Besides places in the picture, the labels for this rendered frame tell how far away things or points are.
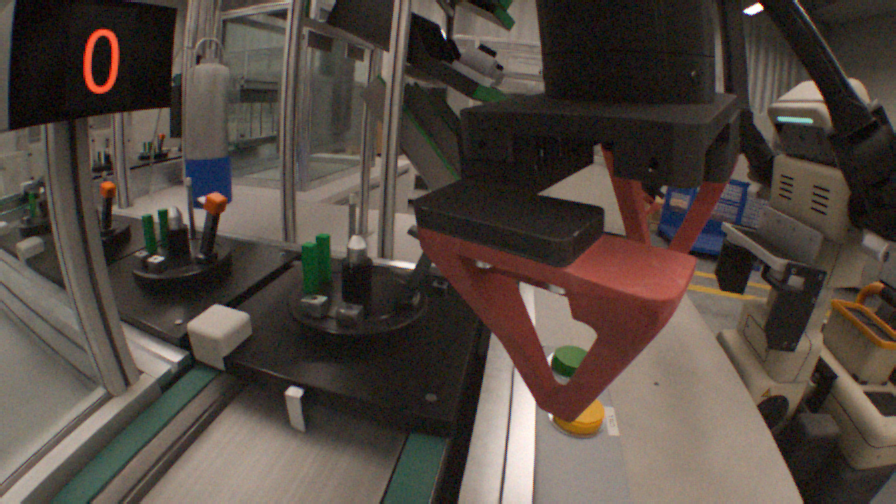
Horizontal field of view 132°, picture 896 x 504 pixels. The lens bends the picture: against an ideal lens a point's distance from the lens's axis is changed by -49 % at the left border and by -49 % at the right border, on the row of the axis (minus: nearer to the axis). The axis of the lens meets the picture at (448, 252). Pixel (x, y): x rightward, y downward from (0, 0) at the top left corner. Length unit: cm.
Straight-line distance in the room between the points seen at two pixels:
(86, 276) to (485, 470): 30
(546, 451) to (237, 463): 23
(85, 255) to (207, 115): 96
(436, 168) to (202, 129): 85
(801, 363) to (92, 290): 100
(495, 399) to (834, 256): 70
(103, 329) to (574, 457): 36
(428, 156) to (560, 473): 43
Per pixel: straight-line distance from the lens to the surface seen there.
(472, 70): 57
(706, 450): 51
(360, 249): 36
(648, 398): 55
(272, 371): 32
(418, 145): 55
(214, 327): 35
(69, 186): 30
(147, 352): 41
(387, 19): 59
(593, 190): 448
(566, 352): 37
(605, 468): 29
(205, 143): 125
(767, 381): 86
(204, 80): 124
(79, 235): 31
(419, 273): 35
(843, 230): 76
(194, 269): 48
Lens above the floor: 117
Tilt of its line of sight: 21 degrees down
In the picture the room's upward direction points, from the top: 6 degrees clockwise
